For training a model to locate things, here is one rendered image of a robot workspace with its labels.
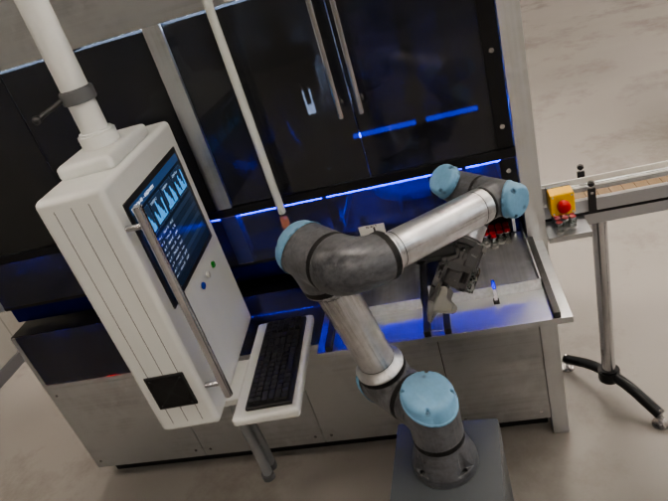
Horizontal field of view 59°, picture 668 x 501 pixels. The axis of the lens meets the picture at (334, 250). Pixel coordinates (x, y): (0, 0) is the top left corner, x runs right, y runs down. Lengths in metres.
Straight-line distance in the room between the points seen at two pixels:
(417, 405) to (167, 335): 0.68
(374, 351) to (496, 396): 1.14
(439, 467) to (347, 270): 0.54
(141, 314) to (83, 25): 0.86
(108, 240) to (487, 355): 1.38
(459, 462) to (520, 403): 1.04
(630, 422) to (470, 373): 0.66
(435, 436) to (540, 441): 1.24
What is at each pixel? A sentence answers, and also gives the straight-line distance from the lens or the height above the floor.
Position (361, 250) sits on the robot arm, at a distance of 1.03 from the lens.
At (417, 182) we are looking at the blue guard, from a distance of 1.83.
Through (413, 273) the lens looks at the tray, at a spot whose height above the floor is 0.88.
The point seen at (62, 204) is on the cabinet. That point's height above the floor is 1.53.
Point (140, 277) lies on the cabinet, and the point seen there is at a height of 1.31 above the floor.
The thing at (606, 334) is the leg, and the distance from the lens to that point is 2.44.
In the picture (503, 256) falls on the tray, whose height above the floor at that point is 0.88.
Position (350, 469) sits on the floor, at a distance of 2.57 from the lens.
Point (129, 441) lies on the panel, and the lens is 2.86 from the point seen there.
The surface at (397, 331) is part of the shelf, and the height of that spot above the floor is 0.88.
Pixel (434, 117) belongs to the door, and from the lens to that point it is 1.77.
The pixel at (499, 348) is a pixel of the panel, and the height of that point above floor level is 0.46.
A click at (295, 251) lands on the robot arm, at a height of 1.40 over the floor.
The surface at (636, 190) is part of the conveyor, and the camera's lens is 2.10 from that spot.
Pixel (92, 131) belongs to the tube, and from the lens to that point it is 1.62.
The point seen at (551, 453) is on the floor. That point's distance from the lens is 2.48.
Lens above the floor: 1.90
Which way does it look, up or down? 28 degrees down
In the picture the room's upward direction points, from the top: 18 degrees counter-clockwise
